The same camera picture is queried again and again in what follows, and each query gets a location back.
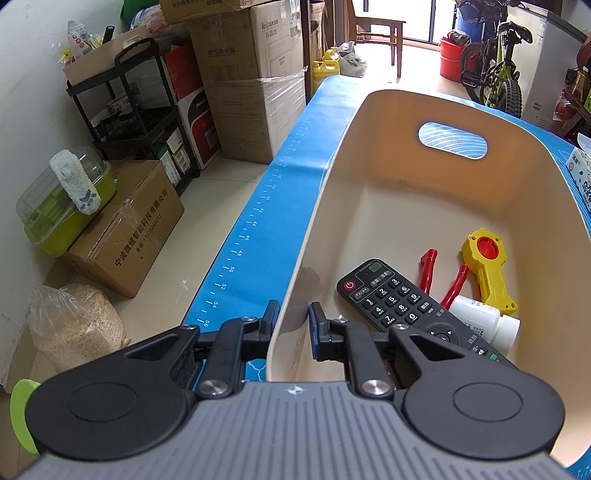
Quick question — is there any black tv remote control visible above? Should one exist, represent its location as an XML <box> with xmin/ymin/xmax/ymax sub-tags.
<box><xmin>337</xmin><ymin>259</ymin><xmax>512</xmax><ymax>366</ymax></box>

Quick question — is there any open cardboard box on rack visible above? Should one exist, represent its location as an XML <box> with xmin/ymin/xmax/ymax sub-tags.
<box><xmin>63</xmin><ymin>26</ymin><xmax>148</xmax><ymax>85</ymax></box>

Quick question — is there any plastic bag of grain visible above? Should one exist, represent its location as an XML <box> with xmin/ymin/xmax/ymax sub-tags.
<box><xmin>26</xmin><ymin>283</ymin><xmax>130</xmax><ymax>372</ymax></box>

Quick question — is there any small white pill bottle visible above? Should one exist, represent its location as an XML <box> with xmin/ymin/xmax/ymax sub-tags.
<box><xmin>450</xmin><ymin>295</ymin><xmax>521</xmax><ymax>356</ymax></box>

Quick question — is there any large stacked cardboard box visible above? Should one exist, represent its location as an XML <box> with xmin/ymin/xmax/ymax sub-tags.
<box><xmin>188</xmin><ymin>1</ymin><xmax>305</xmax><ymax>164</ymax></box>

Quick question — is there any green white stool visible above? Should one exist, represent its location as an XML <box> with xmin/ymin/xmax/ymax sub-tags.
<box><xmin>9</xmin><ymin>379</ymin><xmax>39</xmax><ymax>456</ymax></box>

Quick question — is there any wooden chair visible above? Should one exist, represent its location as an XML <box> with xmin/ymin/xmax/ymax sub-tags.
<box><xmin>344</xmin><ymin>0</ymin><xmax>405</xmax><ymax>80</ymax></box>

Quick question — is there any yellow toy gun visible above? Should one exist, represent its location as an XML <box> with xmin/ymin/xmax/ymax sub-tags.
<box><xmin>461</xmin><ymin>228</ymin><xmax>519</xmax><ymax>315</ymax></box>

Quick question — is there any top cardboard box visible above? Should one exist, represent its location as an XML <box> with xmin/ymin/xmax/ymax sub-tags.
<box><xmin>159</xmin><ymin>0</ymin><xmax>269</xmax><ymax>24</ymax></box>

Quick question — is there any black green bicycle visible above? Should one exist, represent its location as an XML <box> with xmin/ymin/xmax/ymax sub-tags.
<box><xmin>456</xmin><ymin>1</ymin><xmax>533</xmax><ymax>118</ymax></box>

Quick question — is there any yellow oil jug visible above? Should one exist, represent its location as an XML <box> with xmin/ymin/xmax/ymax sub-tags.
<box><xmin>311</xmin><ymin>49</ymin><xmax>341</xmax><ymax>93</ymax></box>

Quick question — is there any green plastic lidded container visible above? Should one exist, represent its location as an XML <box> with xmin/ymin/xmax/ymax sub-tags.
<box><xmin>15</xmin><ymin>147</ymin><xmax>116</xmax><ymax>258</ymax></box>

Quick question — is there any white rolled cloth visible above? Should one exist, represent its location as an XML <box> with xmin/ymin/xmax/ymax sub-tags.
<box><xmin>49</xmin><ymin>150</ymin><xmax>101</xmax><ymax>216</ymax></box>

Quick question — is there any blue silicone baking mat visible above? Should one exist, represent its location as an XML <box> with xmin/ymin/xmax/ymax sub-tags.
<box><xmin>185</xmin><ymin>78</ymin><xmax>590</xmax><ymax>479</ymax></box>

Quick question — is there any beige plastic storage bin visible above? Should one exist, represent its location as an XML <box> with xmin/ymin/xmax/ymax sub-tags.
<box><xmin>267</xmin><ymin>90</ymin><xmax>590</xmax><ymax>465</ymax></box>

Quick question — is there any red plastic bucket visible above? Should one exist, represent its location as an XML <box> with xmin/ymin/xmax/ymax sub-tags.
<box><xmin>440</xmin><ymin>36</ymin><xmax>471</xmax><ymax>83</ymax></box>

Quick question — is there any white chest freezer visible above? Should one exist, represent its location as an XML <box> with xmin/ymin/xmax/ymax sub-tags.
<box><xmin>508</xmin><ymin>2</ymin><xmax>586</xmax><ymax>131</ymax></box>

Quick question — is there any red white appliance box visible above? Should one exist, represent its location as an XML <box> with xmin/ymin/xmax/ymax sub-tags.
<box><xmin>164</xmin><ymin>43</ymin><xmax>221</xmax><ymax>171</ymax></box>

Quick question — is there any black metal shelf rack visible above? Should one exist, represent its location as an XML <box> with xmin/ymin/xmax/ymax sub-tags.
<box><xmin>66</xmin><ymin>37</ymin><xmax>199</xmax><ymax>193</ymax></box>

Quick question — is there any floor cardboard box chinese text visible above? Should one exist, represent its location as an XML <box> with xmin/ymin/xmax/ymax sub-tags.
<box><xmin>63</xmin><ymin>160</ymin><xmax>184</xmax><ymax>298</ymax></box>

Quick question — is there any dark wooden side shelf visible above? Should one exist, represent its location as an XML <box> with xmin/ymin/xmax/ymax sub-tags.
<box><xmin>553</xmin><ymin>66</ymin><xmax>590</xmax><ymax>145</ymax></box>

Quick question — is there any patterned tissue box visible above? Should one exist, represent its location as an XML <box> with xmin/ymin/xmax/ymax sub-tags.
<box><xmin>567</xmin><ymin>133</ymin><xmax>591</xmax><ymax>212</ymax></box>

